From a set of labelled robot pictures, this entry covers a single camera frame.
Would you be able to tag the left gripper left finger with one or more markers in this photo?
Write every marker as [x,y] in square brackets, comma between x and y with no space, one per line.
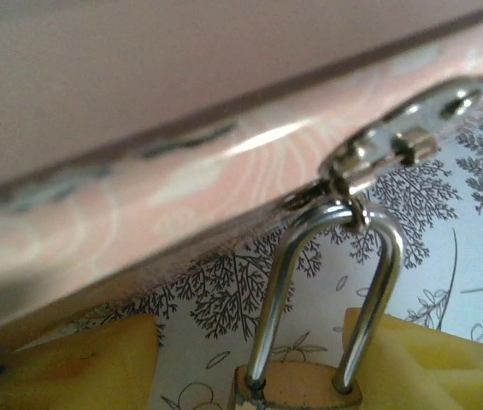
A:
[74,367]

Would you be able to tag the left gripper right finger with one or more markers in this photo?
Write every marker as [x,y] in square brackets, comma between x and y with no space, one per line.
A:
[437,367]

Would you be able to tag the small brass padlock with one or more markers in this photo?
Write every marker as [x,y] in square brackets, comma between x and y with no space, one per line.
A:
[277,299]

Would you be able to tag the pink tin box with couple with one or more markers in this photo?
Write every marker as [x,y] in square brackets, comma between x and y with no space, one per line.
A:
[138,85]

